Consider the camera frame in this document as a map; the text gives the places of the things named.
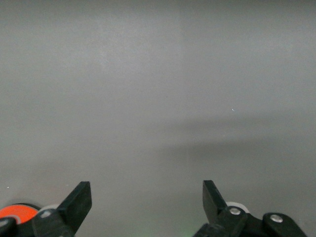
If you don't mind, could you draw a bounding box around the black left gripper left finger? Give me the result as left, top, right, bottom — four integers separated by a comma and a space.
0, 181, 92, 237

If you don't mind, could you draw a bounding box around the orange can with grey lid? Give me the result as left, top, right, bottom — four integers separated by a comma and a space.
0, 203, 40, 224

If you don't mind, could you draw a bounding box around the dark grey table mat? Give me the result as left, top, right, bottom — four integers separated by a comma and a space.
0, 0, 316, 237

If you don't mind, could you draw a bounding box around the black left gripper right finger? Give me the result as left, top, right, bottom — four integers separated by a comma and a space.
192, 180, 308, 237

